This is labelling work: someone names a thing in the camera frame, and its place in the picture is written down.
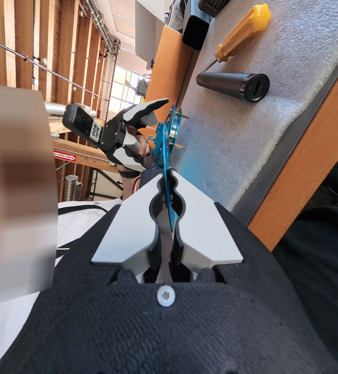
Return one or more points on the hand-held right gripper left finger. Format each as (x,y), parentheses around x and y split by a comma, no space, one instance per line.
(128,233)

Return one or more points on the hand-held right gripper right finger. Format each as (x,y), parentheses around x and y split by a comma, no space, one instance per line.
(204,230)

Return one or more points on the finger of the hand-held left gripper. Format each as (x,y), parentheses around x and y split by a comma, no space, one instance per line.
(139,112)
(125,159)

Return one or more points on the black servo motor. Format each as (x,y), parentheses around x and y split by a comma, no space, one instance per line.
(150,179)

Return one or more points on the blue round turntable base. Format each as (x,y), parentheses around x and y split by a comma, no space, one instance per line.
(176,128)

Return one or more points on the thin blue round plate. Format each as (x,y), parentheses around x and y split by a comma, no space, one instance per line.
(169,210)

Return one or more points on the person's left forearm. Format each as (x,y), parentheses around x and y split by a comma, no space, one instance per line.
(127,190)

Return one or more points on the person's left hand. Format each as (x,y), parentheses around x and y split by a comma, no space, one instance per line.
(145,149)

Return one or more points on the black wristband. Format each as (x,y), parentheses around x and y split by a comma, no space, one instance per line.
(128,174)

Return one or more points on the bright paned window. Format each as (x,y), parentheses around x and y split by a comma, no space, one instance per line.
(125,87)

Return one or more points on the red and white sign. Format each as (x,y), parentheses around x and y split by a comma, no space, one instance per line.
(65,155)

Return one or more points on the black electric screwdriver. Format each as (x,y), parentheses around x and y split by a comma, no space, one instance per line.
(227,83)

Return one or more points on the ceiling pipes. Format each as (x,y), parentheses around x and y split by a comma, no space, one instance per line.
(101,26)

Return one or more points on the dark grey case sleeve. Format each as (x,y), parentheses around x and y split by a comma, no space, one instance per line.
(195,32)

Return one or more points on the thin metal rod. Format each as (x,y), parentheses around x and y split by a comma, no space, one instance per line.
(40,62)

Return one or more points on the grey foam mat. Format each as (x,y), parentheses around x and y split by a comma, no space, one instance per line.
(245,131)

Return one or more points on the person's black pants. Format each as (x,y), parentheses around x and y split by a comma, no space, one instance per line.
(318,263)

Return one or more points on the person's white shirt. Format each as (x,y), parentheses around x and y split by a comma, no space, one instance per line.
(11,321)

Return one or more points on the silver air duct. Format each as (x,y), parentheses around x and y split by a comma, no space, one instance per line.
(69,108)

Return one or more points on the round ribbed metal duct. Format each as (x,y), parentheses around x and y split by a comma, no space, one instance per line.
(71,188)

